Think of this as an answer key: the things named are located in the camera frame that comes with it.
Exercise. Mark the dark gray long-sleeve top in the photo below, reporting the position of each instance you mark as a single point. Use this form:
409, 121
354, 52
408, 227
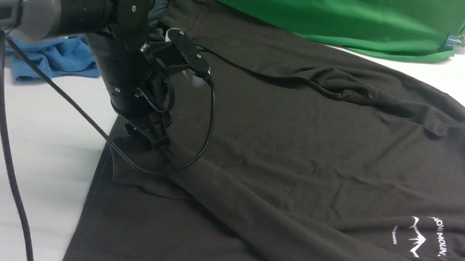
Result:
316, 155

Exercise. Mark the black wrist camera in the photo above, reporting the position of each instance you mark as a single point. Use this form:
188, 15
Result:
195, 69

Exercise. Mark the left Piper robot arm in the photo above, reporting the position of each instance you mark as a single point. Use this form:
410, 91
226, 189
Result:
119, 35

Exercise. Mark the blue crumpled garment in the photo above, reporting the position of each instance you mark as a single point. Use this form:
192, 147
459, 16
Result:
69, 56

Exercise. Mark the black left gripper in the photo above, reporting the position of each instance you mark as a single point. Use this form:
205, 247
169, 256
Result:
141, 90

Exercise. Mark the black crumpled garment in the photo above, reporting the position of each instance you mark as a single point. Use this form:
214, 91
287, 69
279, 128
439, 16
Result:
156, 11

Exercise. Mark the blue binder clip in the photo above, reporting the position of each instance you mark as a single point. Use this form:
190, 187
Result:
453, 42

